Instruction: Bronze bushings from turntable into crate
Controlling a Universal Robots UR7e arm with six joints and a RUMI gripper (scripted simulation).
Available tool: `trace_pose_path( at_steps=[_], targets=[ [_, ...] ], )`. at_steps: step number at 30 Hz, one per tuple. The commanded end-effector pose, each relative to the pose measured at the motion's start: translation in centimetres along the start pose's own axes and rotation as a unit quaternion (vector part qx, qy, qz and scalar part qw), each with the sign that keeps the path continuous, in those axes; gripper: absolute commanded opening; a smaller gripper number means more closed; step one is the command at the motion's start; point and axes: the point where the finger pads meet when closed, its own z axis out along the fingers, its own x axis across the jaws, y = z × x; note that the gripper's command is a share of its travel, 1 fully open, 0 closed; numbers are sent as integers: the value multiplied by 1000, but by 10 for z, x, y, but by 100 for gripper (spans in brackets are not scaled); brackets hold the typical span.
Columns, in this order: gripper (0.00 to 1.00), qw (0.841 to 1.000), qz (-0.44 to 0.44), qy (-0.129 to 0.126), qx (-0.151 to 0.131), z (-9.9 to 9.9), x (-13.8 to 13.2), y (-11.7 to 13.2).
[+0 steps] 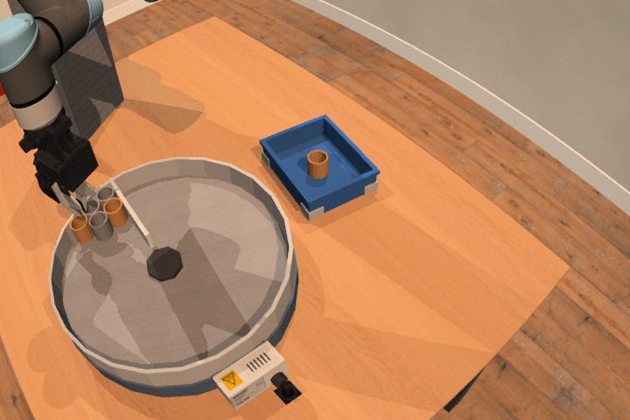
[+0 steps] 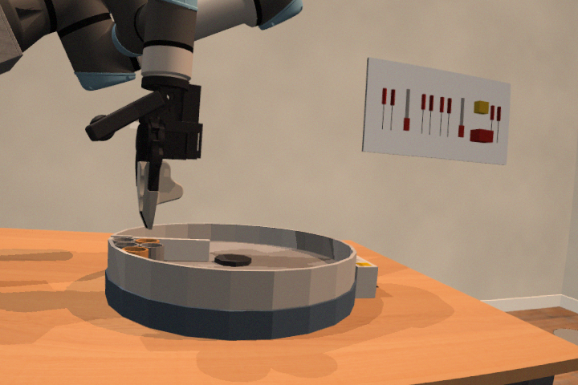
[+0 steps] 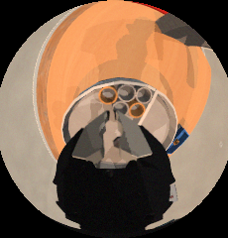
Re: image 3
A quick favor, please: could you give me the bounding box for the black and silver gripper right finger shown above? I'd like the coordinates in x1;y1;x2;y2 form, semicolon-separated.
114;110;175;184

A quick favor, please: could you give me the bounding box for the bronze bushing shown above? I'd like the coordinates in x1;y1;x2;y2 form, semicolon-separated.
127;98;145;118
173;138;179;145
98;85;117;104

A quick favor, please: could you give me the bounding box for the grey round turntable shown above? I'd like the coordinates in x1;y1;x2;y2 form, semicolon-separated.
61;77;177;169

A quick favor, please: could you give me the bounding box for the grey metal sleeve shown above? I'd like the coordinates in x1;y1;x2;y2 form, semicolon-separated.
134;85;152;104
117;84;136;102
112;97;129;115

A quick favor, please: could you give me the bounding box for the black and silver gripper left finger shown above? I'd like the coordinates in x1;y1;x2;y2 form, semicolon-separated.
53;110;110;184

